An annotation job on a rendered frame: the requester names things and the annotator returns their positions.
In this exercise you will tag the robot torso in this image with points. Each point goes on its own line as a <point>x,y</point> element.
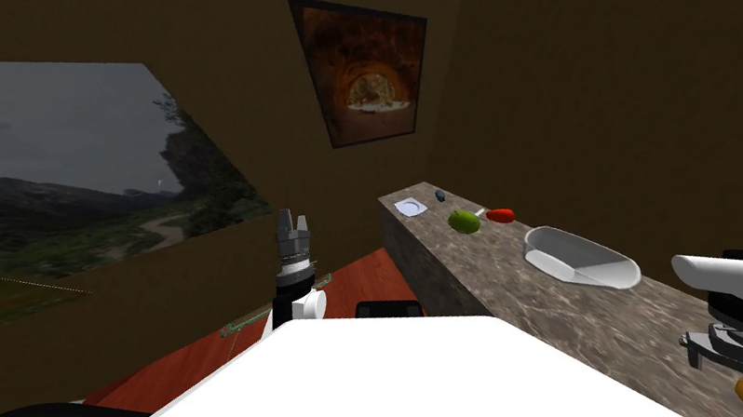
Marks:
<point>345,409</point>

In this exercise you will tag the clear glass bowl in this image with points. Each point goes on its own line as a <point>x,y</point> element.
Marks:
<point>588,263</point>

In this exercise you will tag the large landscape window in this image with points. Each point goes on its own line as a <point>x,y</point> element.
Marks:
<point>35,182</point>

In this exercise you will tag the small dark blue object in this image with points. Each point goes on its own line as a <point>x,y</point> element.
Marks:
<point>440,195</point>

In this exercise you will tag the framed orange tunnel picture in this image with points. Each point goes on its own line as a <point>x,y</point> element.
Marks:
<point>365,70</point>

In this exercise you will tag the small white plate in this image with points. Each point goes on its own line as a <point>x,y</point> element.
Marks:
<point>410,207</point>

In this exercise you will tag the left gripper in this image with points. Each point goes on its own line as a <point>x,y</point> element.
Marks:
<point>294,244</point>

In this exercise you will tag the green apple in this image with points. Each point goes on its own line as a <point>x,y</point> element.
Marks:
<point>464,221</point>

